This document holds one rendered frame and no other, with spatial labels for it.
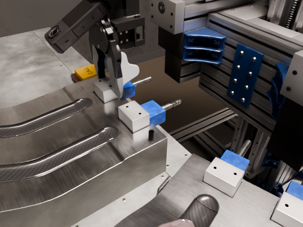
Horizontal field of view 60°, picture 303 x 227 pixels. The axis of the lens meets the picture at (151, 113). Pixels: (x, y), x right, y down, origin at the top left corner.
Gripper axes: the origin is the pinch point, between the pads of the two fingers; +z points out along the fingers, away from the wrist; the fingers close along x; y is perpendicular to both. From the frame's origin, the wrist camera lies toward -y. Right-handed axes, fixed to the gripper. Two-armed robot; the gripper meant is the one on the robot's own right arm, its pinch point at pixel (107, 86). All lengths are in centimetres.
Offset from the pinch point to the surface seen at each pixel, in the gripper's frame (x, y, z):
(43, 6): 155, 30, 27
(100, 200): -17.6, -11.8, 8.7
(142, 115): -13.0, -0.2, -0.8
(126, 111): -10.4, -1.7, -0.8
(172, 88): 96, 102, 91
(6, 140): -2.7, -20.8, 1.7
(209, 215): -30.9, -0.5, 5.9
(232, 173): -29.1, 5.7, 2.7
